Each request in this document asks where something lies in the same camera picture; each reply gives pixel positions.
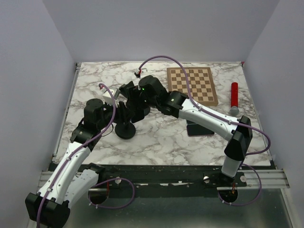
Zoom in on purple cable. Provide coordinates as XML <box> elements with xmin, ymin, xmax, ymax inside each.
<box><xmin>36</xmin><ymin>83</ymin><xmax>136</xmax><ymax>228</ymax></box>
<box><xmin>139</xmin><ymin>56</ymin><xmax>271</xmax><ymax>207</ymax></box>

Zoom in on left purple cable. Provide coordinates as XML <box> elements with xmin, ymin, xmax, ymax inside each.
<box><xmin>36</xmin><ymin>83</ymin><xmax>136</xmax><ymax>228</ymax></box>

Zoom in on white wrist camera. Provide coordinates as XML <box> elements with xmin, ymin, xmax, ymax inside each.
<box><xmin>134</xmin><ymin>68</ymin><xmax>147</xmax><ymax>78</ymax></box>
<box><xmin>101</xmin><ymin>87</ymin><xmax>120</xmax><ymax>105</ymax></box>

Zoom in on black round-base stand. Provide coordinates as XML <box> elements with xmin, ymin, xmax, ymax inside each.
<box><xmin>114</xmin><ymin>101</ymin><xmax>136</xmax><ymax>140</ymax></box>

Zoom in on black wedge phone stand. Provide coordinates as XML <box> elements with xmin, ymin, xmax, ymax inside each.
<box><xmin>119</xmin><ymin>81</ymin><xmax>134</xmax><ymax>98</ymax></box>

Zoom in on wooden chessboard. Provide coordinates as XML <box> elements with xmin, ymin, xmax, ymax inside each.
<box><xmin>167</xmin><ymin>67</ymin><xmax>219</xmax><ymax>106</ymax></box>

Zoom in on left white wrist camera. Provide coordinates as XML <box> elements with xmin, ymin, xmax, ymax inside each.
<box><xmin>101</xmin><ymin>87</ymin><xmax>120</xmax><ymax>105</ymax></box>

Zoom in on blue phone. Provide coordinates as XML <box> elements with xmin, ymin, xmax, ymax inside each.
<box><xmin>186</xmin><ymin>120</ymin><xmax>195</xmax><ymax>124</ymax></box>

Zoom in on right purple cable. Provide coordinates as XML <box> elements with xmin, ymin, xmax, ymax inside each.
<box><xmin>139</xmin><ymin>56</ymin><xmax>271</xmax><ymax>207</ymax></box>

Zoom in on aluminium rail frame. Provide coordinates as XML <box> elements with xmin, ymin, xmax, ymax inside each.
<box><xmin>38</xmin><ymin>61</ymin><xmax>290</xmax><ymax>194</ymax></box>

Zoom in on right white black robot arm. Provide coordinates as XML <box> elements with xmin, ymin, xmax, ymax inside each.
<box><xmin>120</xmin><ymin>76</ymin><xmax>253</xmax><ymax>186</ymax></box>

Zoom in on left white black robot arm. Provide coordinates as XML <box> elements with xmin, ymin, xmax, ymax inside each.
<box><xmin>25</xmin><ymin>98</ymin><xmax>126</xmax><ymax>228</ymax></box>

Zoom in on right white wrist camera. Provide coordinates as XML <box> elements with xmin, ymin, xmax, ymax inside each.
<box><xmin>134</xmin><ymin>68</ymin><xmax>147</xmax><ymax>78</ymax></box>

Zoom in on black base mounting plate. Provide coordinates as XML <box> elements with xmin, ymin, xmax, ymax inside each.
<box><xmin>78</xmin><ymin>163</ymin><xmax>247</xmax><ymax>199</ymax></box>

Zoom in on red grey microphone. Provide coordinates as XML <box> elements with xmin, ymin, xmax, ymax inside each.
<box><xmin>229</xmin><ymin>82</ymin><xmax>239</xmax><ymax>116</ymax></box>

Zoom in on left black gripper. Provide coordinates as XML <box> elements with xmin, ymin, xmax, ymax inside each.
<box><xmin>98</xmin><ymin>99</ymin><xmax>136</xmax><ymax>130</ymax></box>

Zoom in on pink phone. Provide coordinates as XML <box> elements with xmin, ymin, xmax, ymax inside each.
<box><xmin>186</xmin><ymin>124</ymin><xmax>214</xmax><ymax>137</ymax></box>

